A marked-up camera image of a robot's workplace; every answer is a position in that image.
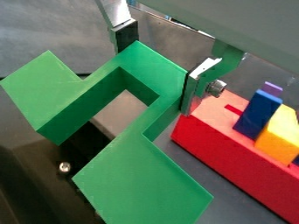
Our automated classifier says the yellow long block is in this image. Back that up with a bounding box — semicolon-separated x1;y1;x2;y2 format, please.
254;104;299;165

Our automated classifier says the blue block left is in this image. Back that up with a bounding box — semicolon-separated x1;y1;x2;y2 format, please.
232;89;283;140

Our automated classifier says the green stepped block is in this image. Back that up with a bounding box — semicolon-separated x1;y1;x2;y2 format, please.
0;42;212;224

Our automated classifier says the black angle fixture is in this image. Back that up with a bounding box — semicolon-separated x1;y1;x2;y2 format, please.
0;120;109;224

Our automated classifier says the purple block left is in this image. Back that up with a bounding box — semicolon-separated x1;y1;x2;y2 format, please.
261;81;283;97

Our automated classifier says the red base board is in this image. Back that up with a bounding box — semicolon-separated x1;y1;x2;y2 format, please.
172;91;299;224

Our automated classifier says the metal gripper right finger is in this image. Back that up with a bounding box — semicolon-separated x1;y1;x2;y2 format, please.
180;39;244;116

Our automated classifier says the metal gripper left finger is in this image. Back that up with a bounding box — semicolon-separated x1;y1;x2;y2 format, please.
94;0;138;53

